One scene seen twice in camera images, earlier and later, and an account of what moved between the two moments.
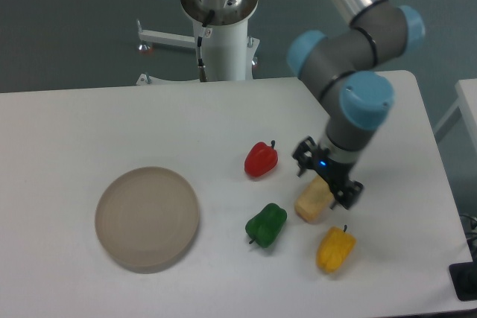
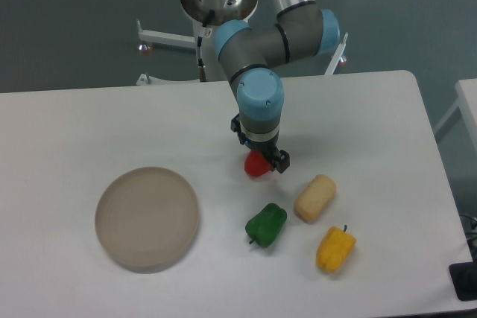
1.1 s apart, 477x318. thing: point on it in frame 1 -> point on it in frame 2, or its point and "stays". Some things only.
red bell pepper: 260,159 stays
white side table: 466,92 stays
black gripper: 335,172 -> 268,147
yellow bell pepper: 335,246 stays
